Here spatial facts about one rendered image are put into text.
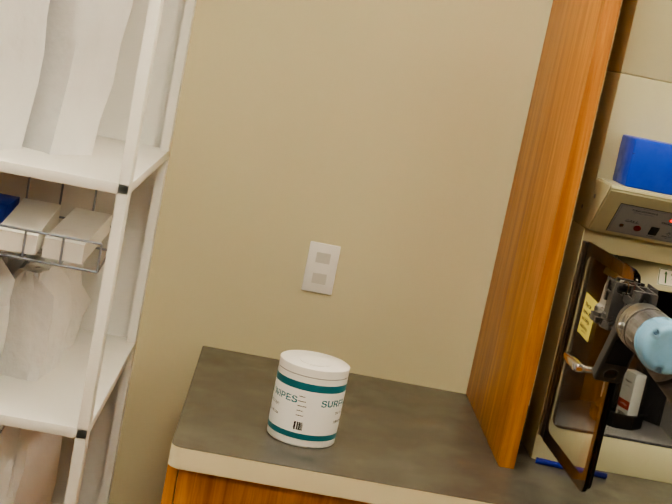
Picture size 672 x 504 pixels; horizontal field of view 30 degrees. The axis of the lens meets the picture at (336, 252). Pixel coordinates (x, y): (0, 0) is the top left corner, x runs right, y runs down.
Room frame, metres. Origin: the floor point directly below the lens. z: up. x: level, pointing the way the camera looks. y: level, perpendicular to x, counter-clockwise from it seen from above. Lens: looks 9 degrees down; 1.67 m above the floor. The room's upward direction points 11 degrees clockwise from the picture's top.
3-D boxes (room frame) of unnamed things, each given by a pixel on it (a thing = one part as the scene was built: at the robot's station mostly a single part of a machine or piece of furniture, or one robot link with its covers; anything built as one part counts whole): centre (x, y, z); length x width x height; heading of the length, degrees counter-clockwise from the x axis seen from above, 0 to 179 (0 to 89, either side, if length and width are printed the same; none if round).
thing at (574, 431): (2.23, -0.48, 1.19); 0.30 x 0.01 x 0.40; 6
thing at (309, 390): (2.24, 0.00, 1.01); 0.13 x 0.13 x 0.15
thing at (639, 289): (1.96, -0.48, 1.34); 0.12 x 0.08 x 0.09; 3
